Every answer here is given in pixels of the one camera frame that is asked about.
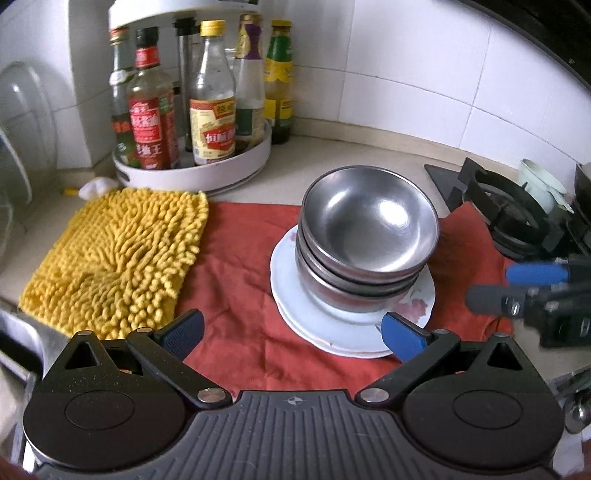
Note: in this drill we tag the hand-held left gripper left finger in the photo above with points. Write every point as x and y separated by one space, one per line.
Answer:
178 337

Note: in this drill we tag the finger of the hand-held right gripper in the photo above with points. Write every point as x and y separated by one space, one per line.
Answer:
535 273
494 300

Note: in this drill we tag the metal ladle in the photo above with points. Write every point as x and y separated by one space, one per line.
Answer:
577 410

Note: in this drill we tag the green glass bottle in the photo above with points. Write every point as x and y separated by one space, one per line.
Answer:
121 83

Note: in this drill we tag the yellow chenille mat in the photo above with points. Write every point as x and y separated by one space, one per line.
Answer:
115 258

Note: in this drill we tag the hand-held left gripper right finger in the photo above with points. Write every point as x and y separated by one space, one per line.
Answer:
401 337

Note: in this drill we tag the red cloth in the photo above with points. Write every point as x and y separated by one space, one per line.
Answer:
240 277

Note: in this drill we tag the white two-tier rotating rack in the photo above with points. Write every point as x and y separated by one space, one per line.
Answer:
194 177

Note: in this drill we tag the glass lid black knob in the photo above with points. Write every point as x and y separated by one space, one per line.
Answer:
11 184

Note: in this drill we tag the green yellow-label sauce bottle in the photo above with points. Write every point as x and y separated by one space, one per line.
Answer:
279 74

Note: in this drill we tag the pale green cup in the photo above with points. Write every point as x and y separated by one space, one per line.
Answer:
535 184

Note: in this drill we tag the black gas stove burner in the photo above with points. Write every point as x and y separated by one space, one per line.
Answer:
443 180

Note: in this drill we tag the purple-neck clear bottle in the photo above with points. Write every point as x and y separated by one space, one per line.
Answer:
249 83

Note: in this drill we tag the large glass pot lid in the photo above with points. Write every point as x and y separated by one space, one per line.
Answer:
32 106

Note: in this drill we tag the yellow-cap vinegar bottle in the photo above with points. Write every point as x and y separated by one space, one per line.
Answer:
212 115

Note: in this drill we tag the small yellow item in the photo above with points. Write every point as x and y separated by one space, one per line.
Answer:
71 191

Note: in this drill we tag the red-label soy sauce bottle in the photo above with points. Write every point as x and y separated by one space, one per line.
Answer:
150 110

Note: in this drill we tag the stainless steel sink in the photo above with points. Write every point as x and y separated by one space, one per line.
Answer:
18 332

